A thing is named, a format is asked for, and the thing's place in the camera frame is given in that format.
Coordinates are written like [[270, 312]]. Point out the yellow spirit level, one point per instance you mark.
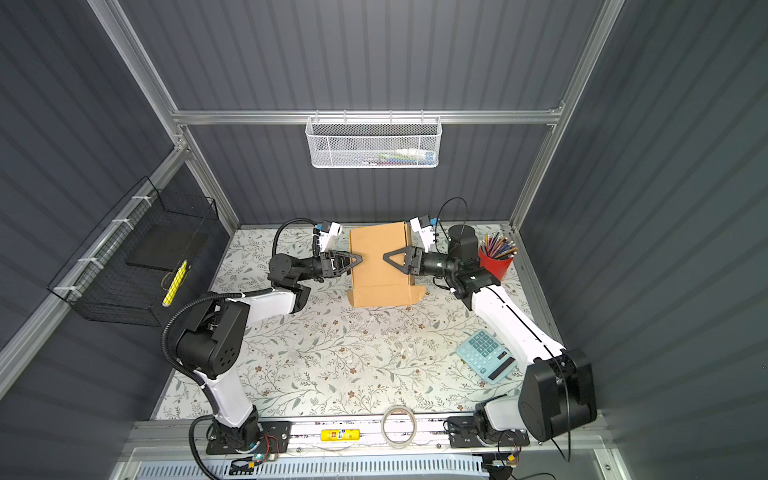
[[338, 435]]

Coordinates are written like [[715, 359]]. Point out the bundle of coloured pencils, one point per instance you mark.
[[498, 247]]

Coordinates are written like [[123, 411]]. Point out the markers in white basket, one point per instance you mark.
[[401, 157]]

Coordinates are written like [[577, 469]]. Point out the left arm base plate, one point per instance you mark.
[[253, 437]]

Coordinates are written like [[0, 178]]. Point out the white wire mesh basket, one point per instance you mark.
[[336, 144]]

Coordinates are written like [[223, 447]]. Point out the black foam pad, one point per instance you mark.
[[164, 247]]

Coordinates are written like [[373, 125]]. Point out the black wire mesh basket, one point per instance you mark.
[[97, 283]]

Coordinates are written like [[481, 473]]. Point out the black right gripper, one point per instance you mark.
[[415, 261]]

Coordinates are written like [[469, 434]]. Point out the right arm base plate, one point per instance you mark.
[[466, 432]]

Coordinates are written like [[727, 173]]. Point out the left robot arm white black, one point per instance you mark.
[[203, 339]]

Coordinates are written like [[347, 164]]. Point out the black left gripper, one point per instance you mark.
[[326, 267]]

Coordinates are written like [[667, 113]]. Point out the teal calculator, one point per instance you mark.
[[486, 356]]

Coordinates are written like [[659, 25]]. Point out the brown cardboard box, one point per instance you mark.
[[376, 283]]

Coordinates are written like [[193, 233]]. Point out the red metal pencil cup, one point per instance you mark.
[[498, 267]]

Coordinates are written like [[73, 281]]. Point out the yellow striped tool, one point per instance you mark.
[[175, 284]]

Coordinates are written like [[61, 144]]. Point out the clear tape roll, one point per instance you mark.
[[398, 426]]

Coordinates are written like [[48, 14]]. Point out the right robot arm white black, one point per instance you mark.
[[557, 392]]

